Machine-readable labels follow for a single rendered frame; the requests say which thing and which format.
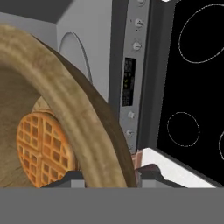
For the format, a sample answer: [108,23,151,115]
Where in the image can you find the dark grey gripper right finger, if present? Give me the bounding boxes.
[135,164,187,189]

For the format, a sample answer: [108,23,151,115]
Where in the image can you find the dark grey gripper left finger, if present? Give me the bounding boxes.
[39,170,86,189]

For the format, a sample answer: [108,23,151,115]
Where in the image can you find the brown wooden bowl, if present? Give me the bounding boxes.
[0,24,139,188]

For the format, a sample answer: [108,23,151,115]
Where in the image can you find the golden round waffle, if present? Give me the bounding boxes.
[16,97,79,188]

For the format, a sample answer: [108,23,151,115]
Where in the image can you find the grey microwave oven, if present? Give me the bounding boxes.
[0,0,114,104]

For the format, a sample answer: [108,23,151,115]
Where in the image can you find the black hob with silver panel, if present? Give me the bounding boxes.
[108,0,224,187]

